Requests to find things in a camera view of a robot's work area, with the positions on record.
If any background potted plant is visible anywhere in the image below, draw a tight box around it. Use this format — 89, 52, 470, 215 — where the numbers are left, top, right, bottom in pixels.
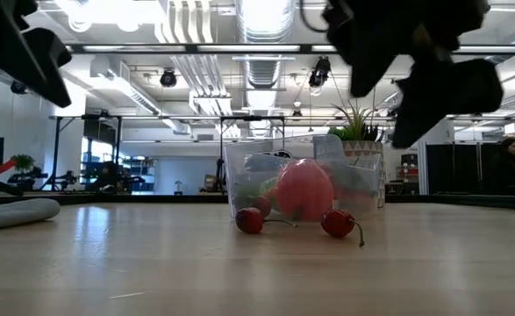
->
9, 153, 37, 176

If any green succulent in white pot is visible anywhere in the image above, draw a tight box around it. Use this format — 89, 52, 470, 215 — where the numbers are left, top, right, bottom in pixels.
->
326, 101, 387, 208

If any grey folded cloth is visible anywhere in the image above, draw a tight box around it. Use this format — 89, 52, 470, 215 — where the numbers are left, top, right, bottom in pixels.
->
0, 197, 61, 233

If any green toy fruit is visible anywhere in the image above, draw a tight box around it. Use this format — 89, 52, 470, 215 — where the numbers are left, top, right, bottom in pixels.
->
234, 177, 280, 210

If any red toy cherry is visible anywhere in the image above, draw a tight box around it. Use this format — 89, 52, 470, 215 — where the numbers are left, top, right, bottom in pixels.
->
321, 209, 367, 248
234, 207, 298, 235

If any black background stand frame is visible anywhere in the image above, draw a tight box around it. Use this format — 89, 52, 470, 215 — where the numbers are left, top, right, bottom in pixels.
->
48, 114, 125, 190

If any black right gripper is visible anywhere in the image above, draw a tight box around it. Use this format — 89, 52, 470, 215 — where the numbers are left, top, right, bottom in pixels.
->
326, 0, 504, 148

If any person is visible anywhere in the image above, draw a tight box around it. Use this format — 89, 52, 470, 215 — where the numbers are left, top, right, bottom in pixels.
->
488, 137, 515, 197

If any silver ventilation duct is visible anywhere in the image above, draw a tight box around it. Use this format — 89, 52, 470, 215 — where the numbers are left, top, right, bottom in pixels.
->
234, 0, 297, 137

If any clear plastic tupperware container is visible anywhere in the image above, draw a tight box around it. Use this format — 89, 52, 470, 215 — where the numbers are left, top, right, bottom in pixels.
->
223, 134, 383, 221

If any pink toy ball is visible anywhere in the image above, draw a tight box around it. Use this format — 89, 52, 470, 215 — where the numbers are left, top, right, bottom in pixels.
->
275, 158, 335, 223

